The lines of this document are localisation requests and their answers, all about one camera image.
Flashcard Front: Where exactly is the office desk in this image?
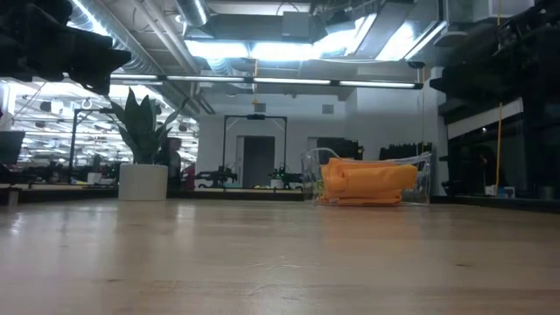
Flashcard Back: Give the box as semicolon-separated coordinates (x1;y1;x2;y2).
0;182;120;207

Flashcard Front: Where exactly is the potted snake plant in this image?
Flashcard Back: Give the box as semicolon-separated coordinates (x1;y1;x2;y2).
104;87;190;202

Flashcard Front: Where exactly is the grey ceiling junction box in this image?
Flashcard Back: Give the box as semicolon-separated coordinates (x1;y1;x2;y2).
282;11;312;40

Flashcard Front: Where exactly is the silver spiral air duct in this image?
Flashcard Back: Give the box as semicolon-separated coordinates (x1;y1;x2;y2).
69;0;211;75

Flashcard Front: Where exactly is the black background gantry frame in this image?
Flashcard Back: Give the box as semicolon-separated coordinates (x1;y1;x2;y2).
221;113;289;174

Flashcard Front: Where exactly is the black computer monitor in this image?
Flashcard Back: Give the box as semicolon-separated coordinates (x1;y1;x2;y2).
0;129;26;166

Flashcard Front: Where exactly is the person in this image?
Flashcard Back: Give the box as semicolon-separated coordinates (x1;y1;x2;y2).
159;136;184;198

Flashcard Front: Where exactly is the long ceiling light bar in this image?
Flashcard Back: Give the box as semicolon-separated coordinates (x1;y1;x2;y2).
108;73;247;85
252;77;424;91

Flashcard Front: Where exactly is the clear plastic bin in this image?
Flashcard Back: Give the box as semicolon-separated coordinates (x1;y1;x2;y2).
300;147;433;207

